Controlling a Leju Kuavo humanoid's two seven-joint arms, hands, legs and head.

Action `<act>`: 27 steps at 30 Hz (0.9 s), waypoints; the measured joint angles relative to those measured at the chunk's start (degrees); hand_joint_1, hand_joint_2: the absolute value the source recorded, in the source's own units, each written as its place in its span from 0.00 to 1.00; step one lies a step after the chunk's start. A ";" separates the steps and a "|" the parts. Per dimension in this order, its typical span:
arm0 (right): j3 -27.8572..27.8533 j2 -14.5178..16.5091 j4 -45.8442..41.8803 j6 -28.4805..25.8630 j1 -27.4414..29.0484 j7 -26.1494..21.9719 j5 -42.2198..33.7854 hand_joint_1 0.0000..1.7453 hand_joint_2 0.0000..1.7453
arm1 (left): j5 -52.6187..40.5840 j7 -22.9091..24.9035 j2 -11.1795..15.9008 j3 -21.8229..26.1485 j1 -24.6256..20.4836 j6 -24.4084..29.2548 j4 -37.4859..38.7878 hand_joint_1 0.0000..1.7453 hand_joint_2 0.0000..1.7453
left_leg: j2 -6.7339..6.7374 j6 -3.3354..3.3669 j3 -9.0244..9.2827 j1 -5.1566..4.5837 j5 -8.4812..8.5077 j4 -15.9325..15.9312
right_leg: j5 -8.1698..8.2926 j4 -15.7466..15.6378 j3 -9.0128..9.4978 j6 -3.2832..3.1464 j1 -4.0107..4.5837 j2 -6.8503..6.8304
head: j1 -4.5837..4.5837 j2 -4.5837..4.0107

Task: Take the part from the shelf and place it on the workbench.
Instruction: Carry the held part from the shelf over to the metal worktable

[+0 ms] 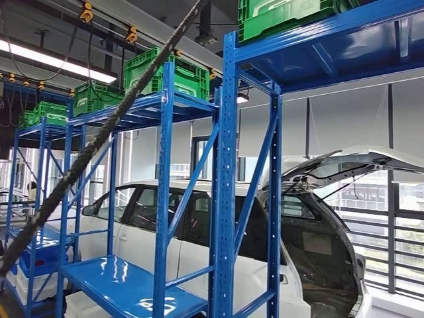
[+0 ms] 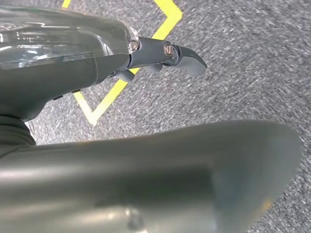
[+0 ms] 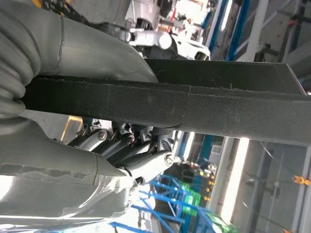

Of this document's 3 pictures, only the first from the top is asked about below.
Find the long ceiling light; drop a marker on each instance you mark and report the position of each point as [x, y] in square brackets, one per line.
[243, 98]
[66, 66]

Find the black ceiling bracket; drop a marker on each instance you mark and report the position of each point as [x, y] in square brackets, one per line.
[205, 37]

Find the black window railing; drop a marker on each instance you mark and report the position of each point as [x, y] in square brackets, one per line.
[410, 211]

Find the white plastic bin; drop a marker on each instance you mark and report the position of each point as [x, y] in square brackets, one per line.
[83, 307]
[50, 287]

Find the green plastic crate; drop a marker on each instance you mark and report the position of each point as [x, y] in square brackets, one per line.
[281, 17]
[86, 101]
[50, 115]
[192, 81]
[26, 119]

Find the grey roller blind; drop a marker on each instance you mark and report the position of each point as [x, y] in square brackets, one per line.
[348, 118]
[291, 131]
[409, 118]

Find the blue plastic bin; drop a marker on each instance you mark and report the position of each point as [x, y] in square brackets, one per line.
[46, 256]

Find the white car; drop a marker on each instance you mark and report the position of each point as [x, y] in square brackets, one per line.
[142, 245]

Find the blue metal shelf rack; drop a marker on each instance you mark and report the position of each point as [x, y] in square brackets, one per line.
[164, 175]
[226, 175]
[41, 153]

